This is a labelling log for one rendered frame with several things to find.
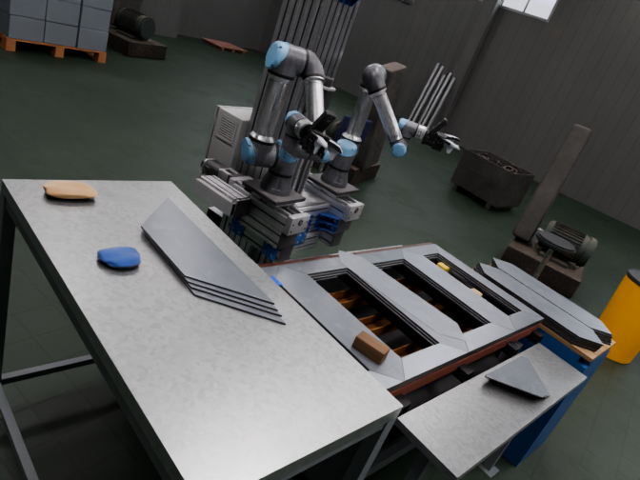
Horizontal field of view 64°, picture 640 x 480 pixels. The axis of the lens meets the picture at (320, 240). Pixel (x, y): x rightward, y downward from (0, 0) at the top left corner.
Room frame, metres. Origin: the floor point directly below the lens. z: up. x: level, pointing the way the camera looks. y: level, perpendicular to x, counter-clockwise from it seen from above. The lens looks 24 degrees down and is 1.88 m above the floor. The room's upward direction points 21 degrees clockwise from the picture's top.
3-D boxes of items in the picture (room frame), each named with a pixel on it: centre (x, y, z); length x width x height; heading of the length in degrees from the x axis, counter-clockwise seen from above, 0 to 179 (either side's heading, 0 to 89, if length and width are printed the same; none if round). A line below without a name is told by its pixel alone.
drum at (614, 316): (4.22, -2.79, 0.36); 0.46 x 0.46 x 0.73
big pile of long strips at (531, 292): (2.68, -1.28, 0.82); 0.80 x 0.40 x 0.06; 51
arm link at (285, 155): (1.99, 0.23, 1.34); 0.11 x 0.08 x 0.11; 125
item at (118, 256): (1.23, 0.52, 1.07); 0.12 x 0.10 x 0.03; 147
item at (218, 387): (1.25, 0.34, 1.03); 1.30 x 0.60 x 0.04; 51
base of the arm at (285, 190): (2.27, 0.28, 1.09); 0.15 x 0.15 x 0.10
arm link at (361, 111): (2.84, 0.04, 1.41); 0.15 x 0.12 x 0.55; 177
